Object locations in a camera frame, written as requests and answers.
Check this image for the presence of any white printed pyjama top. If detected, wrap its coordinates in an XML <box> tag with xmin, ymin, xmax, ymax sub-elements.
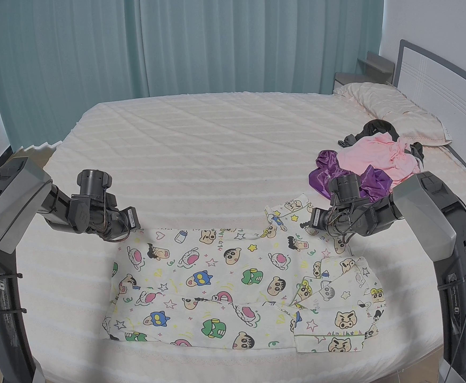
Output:
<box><xmin>102</xmin><ymin>193</ymin><xmax>388</xmax><ymax>353</ymax></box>

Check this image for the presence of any bed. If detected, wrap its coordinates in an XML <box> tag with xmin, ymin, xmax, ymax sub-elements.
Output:
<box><xmin>15</xmin><ymin>38</ymin><xmax>466</xmax><ymax>376</ymax></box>

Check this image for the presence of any purple garment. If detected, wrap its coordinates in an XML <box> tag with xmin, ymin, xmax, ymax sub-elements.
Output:
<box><xmin>308</xmin><ymin>149</ymin><xmax>393</xmax><ymax>204</ymax></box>

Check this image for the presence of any pink garment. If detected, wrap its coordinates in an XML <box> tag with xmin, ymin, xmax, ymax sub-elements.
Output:
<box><xmin>337</xmin><ymin>132</ymin><xmax>422</xmax><ymax>182</ymax></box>

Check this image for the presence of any blue-green curtain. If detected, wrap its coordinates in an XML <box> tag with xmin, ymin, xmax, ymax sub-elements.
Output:
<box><xmin>0</xmin><ymin>0</ymin><xmax>386</xmax><ymax>155</ymax></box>

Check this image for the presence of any dark grey garment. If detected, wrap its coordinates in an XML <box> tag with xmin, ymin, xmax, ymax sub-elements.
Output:
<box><xmin>338</xmin><ymin>120</ymin><xmax>424</xmax><ymax>163</ymax></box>

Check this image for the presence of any cream pillow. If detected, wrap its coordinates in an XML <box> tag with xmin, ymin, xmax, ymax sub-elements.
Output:
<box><xmin>333</xmin><ymin>82</ymin><xmax>453</xmax><ymax>147</ymax></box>

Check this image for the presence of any grey bedside table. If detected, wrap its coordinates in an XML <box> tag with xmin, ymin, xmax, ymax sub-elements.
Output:
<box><xmin>334</xmin><ymin>51</ymin><xmax>395</xmax><ymax>91</ymax></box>

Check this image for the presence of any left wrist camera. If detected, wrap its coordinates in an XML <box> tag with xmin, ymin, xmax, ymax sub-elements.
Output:
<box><xmin>120</xmin><ymin>207</ymin><xmax>141</xmax><ymax>231</ymax></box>

